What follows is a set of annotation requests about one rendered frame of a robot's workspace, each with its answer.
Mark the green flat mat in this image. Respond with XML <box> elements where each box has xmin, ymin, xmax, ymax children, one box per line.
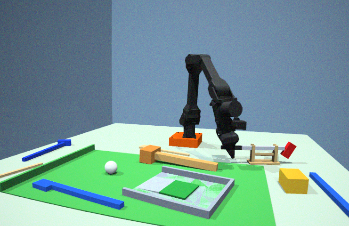
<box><xmin>0</xmin><ymin>150</ymin><xmax>276</xmax><ymax>226</ymax></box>

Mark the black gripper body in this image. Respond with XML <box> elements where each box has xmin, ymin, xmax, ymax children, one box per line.
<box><xmin>215</xmin><ymin>117</ymin><xmax>240</xmax><ymax>145</ymax></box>

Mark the yellow block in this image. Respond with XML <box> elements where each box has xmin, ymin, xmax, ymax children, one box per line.
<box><xmin>279</xmin><ymin>168</ymin><xmax>309</xmax><ymax>194</ymax></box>

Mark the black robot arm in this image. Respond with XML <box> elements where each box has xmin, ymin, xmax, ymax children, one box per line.
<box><xmin>179</xmin><ymin>54</ymin><xmax>246</xmax><ymax>138</ymax></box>

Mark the white golf ball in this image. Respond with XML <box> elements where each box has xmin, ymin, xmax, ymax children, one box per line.
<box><xmin>105</xmin><ymin>161</ymin><xmax>118</xmax><ymax>174</ymax></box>

